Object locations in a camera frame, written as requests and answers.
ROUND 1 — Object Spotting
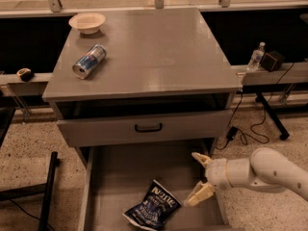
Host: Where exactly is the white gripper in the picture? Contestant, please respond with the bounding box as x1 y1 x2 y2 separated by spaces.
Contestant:
184 152 232 207

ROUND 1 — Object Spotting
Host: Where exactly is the blue chip bag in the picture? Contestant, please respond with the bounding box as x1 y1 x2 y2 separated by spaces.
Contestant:
123 180 181 231

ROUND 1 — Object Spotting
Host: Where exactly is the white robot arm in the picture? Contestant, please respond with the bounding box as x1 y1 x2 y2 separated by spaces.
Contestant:
184 147 308 207

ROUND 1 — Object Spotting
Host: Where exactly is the grey top drawer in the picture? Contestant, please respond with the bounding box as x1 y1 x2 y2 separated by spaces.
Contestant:
57 110 232 147

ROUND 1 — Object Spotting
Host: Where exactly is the grey open middle drawer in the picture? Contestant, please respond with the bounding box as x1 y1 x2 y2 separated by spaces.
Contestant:
78 141 245 231

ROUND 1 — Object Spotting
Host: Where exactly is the grey drawer cabinet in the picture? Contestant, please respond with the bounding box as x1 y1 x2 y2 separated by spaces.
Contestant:
42 9 242 160

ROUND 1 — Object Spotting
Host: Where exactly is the black power adapter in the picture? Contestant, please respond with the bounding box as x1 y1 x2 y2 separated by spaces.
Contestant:
226 126 239 141

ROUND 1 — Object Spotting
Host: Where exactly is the clear plastic water bottle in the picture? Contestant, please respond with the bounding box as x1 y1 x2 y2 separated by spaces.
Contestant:
247 42 265 71

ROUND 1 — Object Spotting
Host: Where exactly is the small black box speaker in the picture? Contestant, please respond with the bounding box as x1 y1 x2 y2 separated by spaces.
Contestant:
261 51 285 72

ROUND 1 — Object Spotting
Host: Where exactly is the blue silver drink can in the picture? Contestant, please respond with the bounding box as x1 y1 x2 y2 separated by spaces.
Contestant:
72 44 107 79

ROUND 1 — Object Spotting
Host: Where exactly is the cream paper bowl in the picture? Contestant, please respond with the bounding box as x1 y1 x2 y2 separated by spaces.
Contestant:
68 13 106 35

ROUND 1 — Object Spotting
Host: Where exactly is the black yellow tape measure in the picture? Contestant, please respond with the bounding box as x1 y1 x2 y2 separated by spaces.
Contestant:
16 68 35 82

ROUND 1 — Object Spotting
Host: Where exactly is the black power cable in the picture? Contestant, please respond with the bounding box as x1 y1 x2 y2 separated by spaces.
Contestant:
215 61 296 151

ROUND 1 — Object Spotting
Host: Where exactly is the black drawer handle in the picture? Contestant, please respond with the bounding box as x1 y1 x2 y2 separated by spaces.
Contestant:
135 123 163 133

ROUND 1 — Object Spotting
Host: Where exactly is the black stand frame left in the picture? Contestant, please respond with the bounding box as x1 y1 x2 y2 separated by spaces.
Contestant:
0 108 60 231

